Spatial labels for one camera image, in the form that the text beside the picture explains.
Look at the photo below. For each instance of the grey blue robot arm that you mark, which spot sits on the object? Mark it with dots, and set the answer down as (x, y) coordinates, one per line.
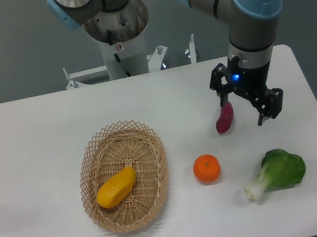
(252, 23)

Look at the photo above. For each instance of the orange tangerine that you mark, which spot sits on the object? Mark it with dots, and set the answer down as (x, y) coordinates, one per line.
(206, 168)

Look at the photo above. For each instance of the purple sweet potato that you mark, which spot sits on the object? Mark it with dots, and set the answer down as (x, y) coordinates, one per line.
(225, 119)

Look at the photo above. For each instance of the yellow mango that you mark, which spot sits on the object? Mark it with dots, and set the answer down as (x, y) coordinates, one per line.
(116, 188)

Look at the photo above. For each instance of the green bok choy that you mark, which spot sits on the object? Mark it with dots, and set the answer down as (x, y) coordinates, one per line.
(278, 169)

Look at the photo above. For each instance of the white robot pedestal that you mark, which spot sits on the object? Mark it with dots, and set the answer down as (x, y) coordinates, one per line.
(120, 37)

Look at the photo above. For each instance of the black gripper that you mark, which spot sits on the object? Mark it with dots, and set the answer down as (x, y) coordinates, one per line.
(249, 83)

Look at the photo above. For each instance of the woven wicker basket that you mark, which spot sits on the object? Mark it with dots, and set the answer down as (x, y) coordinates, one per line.
(119, 145)

